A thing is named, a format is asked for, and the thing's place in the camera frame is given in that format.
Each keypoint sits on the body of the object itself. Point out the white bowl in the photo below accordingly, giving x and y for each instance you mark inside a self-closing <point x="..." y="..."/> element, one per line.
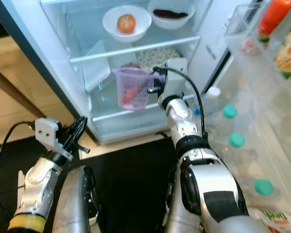
<point x="169" y="24"/>
<point x="111" y="29"/>

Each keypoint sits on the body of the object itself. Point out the floral patterned plate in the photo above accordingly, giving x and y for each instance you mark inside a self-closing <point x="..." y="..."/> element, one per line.
<point x="157" y="57"/>

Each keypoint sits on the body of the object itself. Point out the light wooden table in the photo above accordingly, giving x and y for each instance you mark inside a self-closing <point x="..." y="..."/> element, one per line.
<point x="19" y="94"/>

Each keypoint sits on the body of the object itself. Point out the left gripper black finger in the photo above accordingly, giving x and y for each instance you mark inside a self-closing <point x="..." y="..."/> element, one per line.
<point x="71" y="133"/>
<point x="82" y="130"/>

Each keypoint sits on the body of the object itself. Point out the orange carrot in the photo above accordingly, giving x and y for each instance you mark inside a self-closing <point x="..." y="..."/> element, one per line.
<point x="131" y="94"/>

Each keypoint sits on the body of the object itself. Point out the black floor mat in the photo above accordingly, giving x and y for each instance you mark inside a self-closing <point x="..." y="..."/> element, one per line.
<point x="131" y="194"/>

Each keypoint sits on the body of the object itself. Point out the white green printed packet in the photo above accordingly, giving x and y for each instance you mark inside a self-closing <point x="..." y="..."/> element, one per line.
<point x="271" y="221"/>

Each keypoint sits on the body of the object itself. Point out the grey robot leg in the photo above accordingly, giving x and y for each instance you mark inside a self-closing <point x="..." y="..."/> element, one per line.
<point x="174" y="208"/>
<point x="75" y="204"/>

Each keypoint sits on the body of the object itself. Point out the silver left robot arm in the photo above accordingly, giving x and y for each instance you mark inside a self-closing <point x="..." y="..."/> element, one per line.
<point x="39" y="184"/>

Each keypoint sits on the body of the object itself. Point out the grey left robot leg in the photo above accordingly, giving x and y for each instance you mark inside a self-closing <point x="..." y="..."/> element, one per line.
<point x="75" y="204"/>

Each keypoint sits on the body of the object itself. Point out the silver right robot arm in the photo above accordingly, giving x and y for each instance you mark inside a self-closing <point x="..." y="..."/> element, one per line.
<point x="213" y="184"/>

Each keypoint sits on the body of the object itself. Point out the teal cap clear bottle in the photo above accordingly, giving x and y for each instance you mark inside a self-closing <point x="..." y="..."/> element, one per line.
<point x="237" y="140"/>
<point x="230" y="112"/>
<point x="264" y="187"/>

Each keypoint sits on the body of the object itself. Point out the red apple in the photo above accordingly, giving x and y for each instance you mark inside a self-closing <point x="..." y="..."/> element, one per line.
<point x="126" y="23"/>

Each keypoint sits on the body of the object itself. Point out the white cap water bottle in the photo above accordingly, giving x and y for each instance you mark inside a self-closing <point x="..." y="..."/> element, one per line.
<point x="213" y="92"/>

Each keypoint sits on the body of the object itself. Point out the red sauce bottle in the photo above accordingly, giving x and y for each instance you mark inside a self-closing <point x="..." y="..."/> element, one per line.
<point x="276" y="14"/>

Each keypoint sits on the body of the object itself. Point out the silver fridge body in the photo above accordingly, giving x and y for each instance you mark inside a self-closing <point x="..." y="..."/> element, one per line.
<point x="77" y="29"/>

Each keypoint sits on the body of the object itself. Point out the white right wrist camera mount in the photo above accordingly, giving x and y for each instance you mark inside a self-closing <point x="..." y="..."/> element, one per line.
<point x="177" y="77"/>

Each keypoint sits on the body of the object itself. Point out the grey right robot leg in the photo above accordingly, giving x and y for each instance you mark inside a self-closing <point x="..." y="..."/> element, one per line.
<point x="174" y="208"/>

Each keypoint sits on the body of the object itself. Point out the long white tape strip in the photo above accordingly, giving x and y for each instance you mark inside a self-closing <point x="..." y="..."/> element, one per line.
<point x="20" y="189"/>

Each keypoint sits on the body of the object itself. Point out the dark brown food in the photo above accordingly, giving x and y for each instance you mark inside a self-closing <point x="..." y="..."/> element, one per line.
<point x="169" y="14"/>

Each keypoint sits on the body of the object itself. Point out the pink transparent measuring jug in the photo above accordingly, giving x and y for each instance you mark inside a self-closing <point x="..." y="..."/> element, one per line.
<point x="133" y="77"/>

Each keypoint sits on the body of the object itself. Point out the instant noodle packet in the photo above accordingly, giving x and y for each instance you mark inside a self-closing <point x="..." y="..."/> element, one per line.
<point x="290" y="53"/>

